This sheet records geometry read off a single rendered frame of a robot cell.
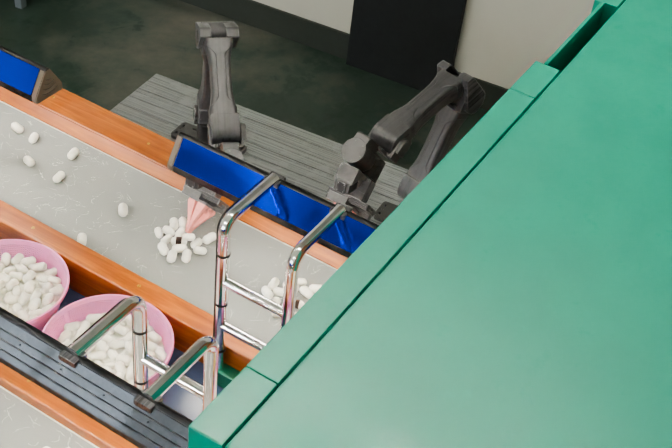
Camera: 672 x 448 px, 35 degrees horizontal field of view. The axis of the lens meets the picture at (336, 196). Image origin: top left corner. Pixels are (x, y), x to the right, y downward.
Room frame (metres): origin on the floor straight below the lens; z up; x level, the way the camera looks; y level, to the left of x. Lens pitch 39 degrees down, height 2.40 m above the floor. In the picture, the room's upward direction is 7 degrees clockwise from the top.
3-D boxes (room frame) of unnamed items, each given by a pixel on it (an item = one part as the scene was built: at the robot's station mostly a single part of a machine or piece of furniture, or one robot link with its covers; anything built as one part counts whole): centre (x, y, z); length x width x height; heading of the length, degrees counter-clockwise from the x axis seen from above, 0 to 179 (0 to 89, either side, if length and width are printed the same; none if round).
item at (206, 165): (1.57, 0.05, 1.08); 0.62 x 0.08 x 0.07; 63
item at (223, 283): (1.50, 0.09, 0.90); 0.20 x 0.19 x 0.45; 63
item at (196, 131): (2.26, 0.35, 0.71); 0.20 x 0.07 x 0.08; 68
